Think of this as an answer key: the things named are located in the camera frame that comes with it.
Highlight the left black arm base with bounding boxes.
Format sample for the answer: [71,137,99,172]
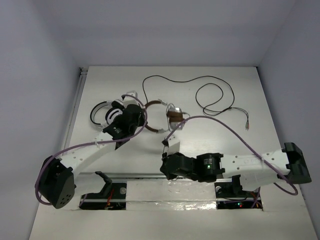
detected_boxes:
[78,171,127,211]

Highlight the white black headphones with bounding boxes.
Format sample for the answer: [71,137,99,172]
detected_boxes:
[89,99,125,129]

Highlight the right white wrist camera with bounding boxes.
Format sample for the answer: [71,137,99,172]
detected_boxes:
[162,134,181,155]

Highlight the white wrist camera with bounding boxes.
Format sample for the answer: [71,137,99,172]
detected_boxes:
[162,134,181,155]
[121,90,139,106]

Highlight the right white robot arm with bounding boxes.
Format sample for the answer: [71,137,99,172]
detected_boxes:
[160,142,312,197]

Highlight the brown silver headphones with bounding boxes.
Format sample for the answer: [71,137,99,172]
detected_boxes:
[144,99,191,134]

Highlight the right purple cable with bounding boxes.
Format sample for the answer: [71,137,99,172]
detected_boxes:
[164,115,299,196]

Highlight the purple cable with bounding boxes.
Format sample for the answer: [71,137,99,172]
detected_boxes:
[34,94,148,206]
[164,115,299,196]

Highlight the aluminium front rail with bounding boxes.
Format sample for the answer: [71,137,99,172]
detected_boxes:
[78,172,232,182]

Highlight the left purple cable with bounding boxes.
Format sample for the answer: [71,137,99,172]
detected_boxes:
[34,94,148,206]

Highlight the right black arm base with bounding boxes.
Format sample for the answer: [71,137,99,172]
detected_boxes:
[214,175,263,210]

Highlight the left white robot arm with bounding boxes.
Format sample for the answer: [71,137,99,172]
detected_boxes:
[35,104,146,209]

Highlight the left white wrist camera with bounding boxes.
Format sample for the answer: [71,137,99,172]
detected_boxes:
[121,90,139,106]

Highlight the aluminium left rail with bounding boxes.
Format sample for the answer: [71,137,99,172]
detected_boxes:
[58,67,89,151]

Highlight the aluminium rail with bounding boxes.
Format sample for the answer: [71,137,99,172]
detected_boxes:
[78,172,232,182]
[58,67,89,151]

